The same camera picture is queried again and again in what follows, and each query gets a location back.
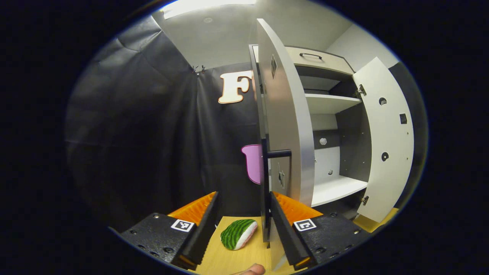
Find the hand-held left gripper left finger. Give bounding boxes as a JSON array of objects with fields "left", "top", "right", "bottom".
[{"left": 120, "top": 191, "right": 220, "bottom": 271}]

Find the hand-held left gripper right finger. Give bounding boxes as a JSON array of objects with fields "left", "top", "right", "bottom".
[{"left": 269, "top": 191, "right": 372, "bottom": 271}]

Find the beige double-door shoe cabinet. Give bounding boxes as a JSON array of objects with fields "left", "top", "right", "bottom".
[{"left": 249, "top": 44, "right": 369, "bottom": 220}]

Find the beige cabinet door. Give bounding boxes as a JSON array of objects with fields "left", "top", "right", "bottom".
[
  {"left": 250, "top": 18, "right": 316, "bottom": 270},
  {"left": 351, "top": 57, "right": 415, "bottom": 223}
]

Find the white cabinet shelf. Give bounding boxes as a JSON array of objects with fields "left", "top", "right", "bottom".
[
  {"left": 311, "top": 175, "right": 368, "bottom": 207},
  {"left": 305, "top": 94, "right": 362, "bottom": 114}
]

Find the beige cabinet drawer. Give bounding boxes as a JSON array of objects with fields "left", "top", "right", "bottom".
[{"left": 254, "top": 45, "right": 355, "bottom": 76}]

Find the watermelon slice toy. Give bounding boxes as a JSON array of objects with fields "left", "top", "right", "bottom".
[{"left": 220, "top": 219, "right": 258, "bottom": 251}]

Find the black backdrop cloth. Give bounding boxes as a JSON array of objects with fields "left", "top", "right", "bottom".
[{"left": 65, "top": 15, "right": 428, "bottom": 230}]

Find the ceiling light panel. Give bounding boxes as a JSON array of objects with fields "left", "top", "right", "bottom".
[{"left": 160, "top": 0, "right": 257, "bottom": 19}]

